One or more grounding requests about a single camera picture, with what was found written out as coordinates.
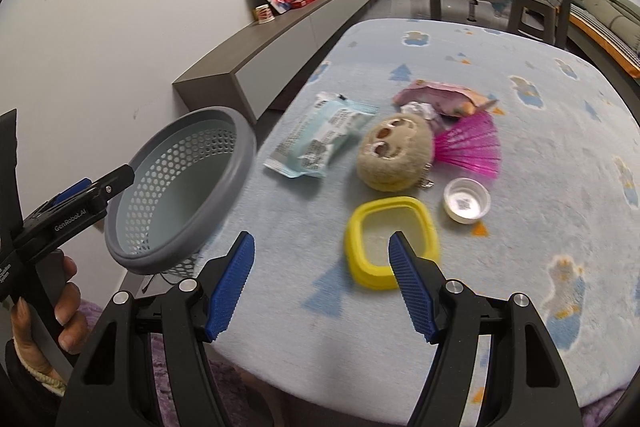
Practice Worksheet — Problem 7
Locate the grey wooden chair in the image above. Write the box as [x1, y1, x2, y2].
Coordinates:
[509, 0, 572, 46]

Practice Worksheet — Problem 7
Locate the pink snack packet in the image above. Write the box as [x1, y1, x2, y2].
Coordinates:
[392, 79, 500, 120]

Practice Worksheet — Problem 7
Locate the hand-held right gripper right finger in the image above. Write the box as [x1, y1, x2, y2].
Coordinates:
[387, 231, 583, 427]

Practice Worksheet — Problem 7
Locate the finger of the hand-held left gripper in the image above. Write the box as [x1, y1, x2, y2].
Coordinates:
[52, 178, 94, 206]
[22, 164, 136, 228]

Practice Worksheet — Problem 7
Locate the white bottle cap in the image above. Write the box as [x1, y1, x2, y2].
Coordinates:
[442, 178, 492, 224]

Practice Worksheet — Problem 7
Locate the round beige plush toy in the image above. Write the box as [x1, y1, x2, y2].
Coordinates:
[356, 113, 436, 192]

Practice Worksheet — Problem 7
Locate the long grey wall cabinet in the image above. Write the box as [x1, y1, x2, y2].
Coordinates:
[172, 0, 391, 124]

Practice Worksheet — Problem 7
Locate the yellow plastic ring frame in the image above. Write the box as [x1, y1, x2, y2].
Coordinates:
[344, 197, 441, 292]

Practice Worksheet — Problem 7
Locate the teal and white packet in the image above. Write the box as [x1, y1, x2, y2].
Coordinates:
[263, 92, 380, 179]

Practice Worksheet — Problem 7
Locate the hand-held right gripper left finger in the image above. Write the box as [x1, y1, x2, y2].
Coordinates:
[54, 231, 256, 427]

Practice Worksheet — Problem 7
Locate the crumpled white wrapper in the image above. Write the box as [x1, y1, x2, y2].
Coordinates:
[400, 102, 446, 132]

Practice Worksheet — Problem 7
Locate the grey perforated plastic basket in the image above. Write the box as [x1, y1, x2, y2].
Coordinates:
[104, 106, 257, 277]

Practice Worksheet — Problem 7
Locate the person's left forearm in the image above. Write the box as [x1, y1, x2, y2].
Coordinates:
[0, 339, 68, 427]

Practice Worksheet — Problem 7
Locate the light blue printed blanket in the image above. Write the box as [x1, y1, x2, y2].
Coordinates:
[207, 18, 640, 427]

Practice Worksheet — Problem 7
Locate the pink folding fan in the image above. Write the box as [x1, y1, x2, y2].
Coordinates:
[432, 111, 502, 180]

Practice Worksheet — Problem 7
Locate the sofa with green quilt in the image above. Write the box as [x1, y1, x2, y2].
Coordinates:
[567, 0, 640, 80]

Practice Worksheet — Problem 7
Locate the person's left hand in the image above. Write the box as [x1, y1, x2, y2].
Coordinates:
[6, 255, 83, 376]

